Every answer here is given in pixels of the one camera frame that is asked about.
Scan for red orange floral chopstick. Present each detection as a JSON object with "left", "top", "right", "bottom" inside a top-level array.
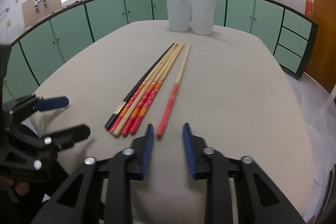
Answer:
[{"left": 121, "top": 44, "right": 184, "bottom": 136}]

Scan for dark red handled chopstick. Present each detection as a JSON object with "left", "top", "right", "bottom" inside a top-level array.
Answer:
[{"left": 156, "top": 44, "right": 191, "bottom": 139}]

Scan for plain bamboo chopstick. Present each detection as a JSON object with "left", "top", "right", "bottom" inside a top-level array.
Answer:
[{"left": 112, "top": 44, "right": 184, "bottom": 137}]

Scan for red orange patterned chopstick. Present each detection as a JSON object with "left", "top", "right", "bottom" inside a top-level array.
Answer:
[{"left": 110, "top": 44, "right": 179, "bottom": 138}]

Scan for green lower kitchen cabinets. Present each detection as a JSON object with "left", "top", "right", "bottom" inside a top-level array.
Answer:
[{"left": 3, "top": 0, "right": 318, "bottom": 102}]

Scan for cardboard sheet with labels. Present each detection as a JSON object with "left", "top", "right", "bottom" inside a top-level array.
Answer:
[{"left": 22, "top": 0, "right": 62, "bottom": 28}]

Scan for white double utensil holder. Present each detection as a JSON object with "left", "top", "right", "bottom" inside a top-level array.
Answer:
[{"left": 166, "top": 0, "right": 217, "bottom": 35}]

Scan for brown wooden door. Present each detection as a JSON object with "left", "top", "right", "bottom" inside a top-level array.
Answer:
[{"left": 305, "top": 0, "right": 335, "bottom": 93}]

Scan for orange fire extinguisher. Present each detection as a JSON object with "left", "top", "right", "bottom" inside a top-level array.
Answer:
[{"left": 305, "top": 0, "right": 314, "bottom": 17}]

